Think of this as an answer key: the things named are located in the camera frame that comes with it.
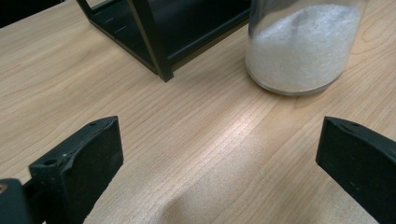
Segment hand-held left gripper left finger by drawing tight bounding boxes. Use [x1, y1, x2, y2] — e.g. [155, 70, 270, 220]
[28, 116, 124, 224]

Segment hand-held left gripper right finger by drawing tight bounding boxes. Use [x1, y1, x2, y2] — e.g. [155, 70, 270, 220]
[315, 116, 396, 224]

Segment glass jar of white powder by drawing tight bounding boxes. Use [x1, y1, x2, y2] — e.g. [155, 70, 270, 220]
[244, 0, 368, 97]

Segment black metal two-tier rack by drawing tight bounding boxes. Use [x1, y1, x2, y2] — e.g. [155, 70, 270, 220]
[76, 0, 252, 83]

